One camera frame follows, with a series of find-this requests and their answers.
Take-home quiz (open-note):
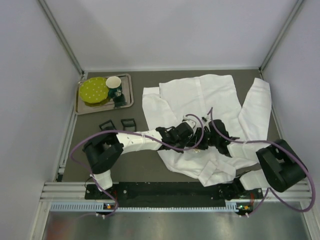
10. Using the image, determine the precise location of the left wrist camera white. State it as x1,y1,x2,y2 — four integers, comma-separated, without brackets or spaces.
182,115,197,128

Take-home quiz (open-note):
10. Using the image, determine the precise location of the white shirt garment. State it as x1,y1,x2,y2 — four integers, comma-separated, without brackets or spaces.
142,74,272,187

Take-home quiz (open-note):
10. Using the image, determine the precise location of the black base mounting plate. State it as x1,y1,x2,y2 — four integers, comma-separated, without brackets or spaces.
84,181,255,208

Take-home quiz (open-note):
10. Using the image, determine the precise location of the black square frame right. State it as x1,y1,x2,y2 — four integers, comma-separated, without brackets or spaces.
120,118,137,132

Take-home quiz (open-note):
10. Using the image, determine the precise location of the black square frame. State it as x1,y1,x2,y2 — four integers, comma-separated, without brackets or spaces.
120,118,137,132
99,119,117,132

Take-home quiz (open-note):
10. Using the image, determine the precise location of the silver metal tray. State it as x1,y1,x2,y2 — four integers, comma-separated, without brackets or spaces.
74,73,134,115

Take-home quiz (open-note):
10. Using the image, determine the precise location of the white cup dark base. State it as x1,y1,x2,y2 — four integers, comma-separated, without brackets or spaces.
105,76,122,99

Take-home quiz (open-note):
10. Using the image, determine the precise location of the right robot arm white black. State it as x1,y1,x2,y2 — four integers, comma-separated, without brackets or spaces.
208,119,308,193

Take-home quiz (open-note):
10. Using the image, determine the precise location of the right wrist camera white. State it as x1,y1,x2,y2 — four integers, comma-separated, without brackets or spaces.
201,115,211,123

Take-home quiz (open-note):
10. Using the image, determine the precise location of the black square frame left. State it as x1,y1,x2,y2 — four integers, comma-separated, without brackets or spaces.
99,119,117,132

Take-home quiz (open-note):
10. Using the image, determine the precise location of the grey slotted cable duct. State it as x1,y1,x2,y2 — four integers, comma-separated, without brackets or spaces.
49,201,256,213

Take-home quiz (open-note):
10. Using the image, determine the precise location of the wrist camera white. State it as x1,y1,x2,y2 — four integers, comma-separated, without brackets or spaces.
201,115,211,123
182,115,197,128

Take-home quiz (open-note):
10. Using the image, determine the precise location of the green polka dot plate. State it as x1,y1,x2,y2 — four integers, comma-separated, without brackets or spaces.
78,77,109,104

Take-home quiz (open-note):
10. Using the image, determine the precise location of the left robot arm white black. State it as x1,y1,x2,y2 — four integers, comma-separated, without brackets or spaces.
82,120,208,192

